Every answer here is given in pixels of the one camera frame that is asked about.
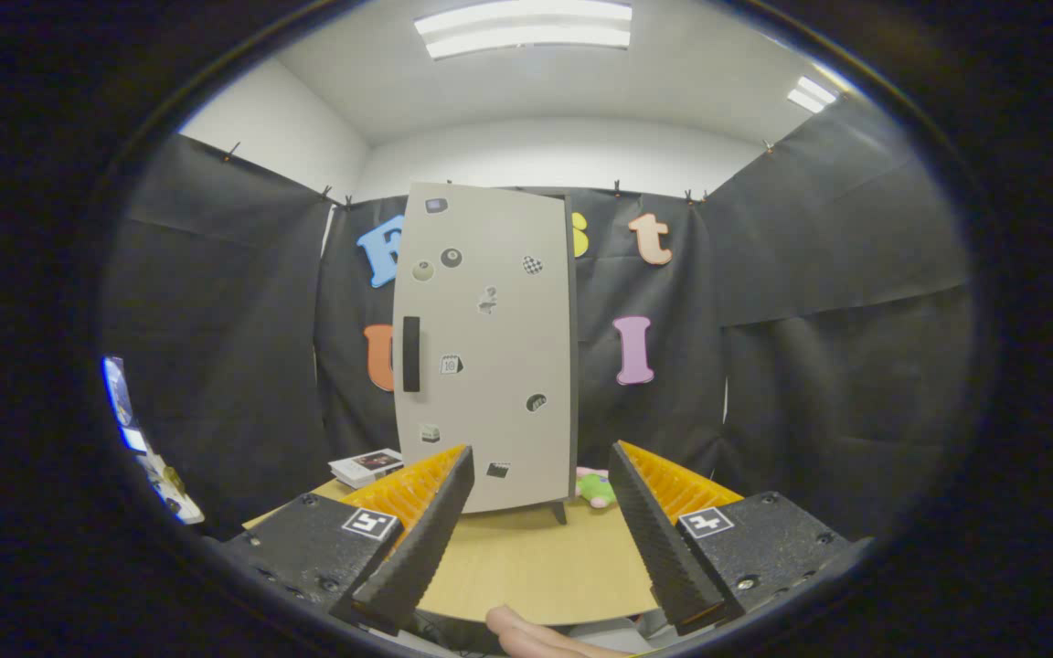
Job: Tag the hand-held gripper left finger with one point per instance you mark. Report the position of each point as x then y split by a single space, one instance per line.
426 535

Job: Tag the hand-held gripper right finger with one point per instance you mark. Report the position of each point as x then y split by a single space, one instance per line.
654 539

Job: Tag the beige shoe cabinet door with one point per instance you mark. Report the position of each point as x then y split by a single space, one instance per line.
490 411

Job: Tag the grey shoe cabinet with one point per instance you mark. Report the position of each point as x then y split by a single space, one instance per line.
574 366

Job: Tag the green and pink plush toy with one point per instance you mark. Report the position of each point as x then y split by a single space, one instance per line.
598 492

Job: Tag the white book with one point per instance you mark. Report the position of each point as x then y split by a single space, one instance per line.
366 464

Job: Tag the black backdrop cloth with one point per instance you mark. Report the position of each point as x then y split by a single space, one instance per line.
810 393

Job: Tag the small ceiling light panel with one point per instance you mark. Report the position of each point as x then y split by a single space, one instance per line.
813 94

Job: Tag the long ceiling light panel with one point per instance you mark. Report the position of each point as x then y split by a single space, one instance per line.
526 27

